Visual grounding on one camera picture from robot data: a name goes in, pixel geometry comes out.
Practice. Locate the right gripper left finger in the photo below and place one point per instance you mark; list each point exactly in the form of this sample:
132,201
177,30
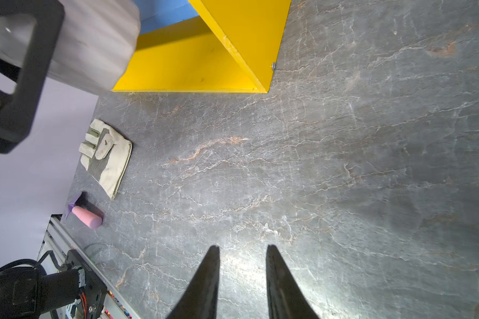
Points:
201,296

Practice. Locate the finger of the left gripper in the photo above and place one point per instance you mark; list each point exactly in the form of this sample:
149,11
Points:
17,110

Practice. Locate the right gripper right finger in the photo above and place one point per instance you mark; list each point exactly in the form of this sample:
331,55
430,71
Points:
284,298

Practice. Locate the orange flower pot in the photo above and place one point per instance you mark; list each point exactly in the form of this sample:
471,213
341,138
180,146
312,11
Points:
96,42

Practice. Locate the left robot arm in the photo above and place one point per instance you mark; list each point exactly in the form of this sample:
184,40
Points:
26,290

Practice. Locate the yellow rack with coloured shelves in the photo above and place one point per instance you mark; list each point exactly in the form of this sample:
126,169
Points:
229,47

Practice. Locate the beige garden glove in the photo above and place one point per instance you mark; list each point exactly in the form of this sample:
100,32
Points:
105,155

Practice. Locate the purple pink garden trowel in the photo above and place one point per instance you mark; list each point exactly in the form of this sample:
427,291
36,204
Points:
90,219

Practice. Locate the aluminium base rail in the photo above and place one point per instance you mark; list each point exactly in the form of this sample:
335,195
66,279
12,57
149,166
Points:
97,297

